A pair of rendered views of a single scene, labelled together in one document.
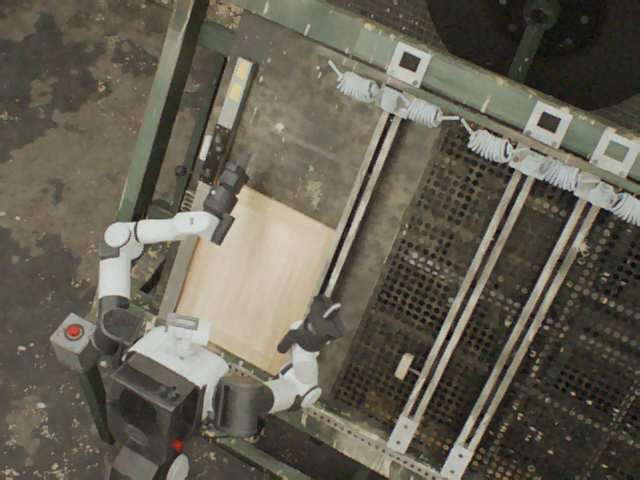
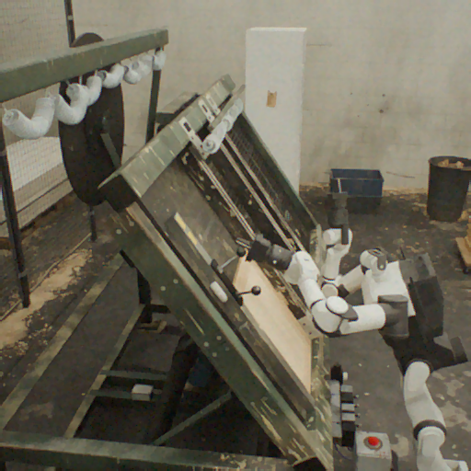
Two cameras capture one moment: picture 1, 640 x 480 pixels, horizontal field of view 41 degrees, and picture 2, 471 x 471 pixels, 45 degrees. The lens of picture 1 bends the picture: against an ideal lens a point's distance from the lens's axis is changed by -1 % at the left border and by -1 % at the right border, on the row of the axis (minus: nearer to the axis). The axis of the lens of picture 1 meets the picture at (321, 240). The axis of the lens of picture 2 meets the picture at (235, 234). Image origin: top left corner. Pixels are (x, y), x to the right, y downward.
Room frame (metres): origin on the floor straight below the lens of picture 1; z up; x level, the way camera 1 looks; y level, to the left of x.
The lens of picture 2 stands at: (2.18, 2.15, 2.42)
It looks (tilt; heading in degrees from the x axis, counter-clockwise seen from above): 23 degrees down; 255
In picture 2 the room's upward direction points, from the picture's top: straight up
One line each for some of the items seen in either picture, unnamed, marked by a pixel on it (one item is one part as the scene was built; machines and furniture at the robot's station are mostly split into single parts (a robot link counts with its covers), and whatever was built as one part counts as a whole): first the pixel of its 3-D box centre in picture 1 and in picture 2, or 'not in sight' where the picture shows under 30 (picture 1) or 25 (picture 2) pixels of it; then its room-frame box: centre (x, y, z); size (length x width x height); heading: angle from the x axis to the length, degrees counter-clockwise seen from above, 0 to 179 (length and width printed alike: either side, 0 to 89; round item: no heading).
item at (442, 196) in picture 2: not in sight; (447, 188); (-1.79, -3.17, 0.33); 0.52 x 0.51 x 0.65; 65
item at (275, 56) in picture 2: not in sight; (274, 125); (0.11, -3.85, 1.03); 0.61 x 0.58 x 2.05; 65
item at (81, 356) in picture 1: (78, 345); (371, 462); (1.30, 0.78, 0.84); 0.12 x 0.12 x 0.18; 67
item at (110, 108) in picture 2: (542, 10); (100, 121); (2.11, -0.57, 1.85); 0.80 x 0.06 x 0.80; 67
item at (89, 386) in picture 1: (97, 400); not in sight; (1.30, 0.78, 0.38); 0.06 x 0.06 x 0.75; 67
